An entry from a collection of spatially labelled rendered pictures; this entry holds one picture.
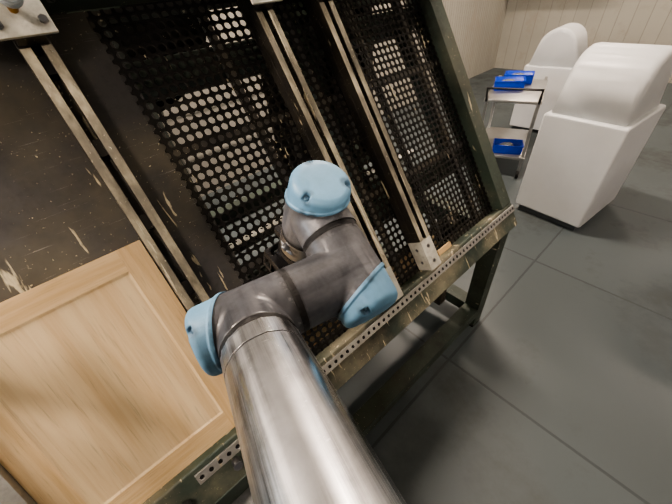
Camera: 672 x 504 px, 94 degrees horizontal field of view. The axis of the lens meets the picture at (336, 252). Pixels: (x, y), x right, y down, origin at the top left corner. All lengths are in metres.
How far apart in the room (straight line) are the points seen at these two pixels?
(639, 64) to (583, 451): 2.35
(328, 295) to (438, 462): 1.63
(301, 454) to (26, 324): 0.82
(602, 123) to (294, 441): 2.96
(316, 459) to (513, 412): 1.92
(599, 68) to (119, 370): 3.13
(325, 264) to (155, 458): 0.80
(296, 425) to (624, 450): 2.09
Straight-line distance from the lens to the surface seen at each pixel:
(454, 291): 2.25
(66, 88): 0.99
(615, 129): 3.00
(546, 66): 5.11
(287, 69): 1.10
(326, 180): 0.37
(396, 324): 1.20
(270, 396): 0.23
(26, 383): 0.98
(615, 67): 3.07
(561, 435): 2.13
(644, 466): 2.25
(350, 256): 0.34
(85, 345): 0.95
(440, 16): 1.72
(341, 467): 0.20
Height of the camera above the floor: 1.81
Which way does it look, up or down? 41 degrees down
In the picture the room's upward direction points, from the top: 7 degrees counter-clockwise
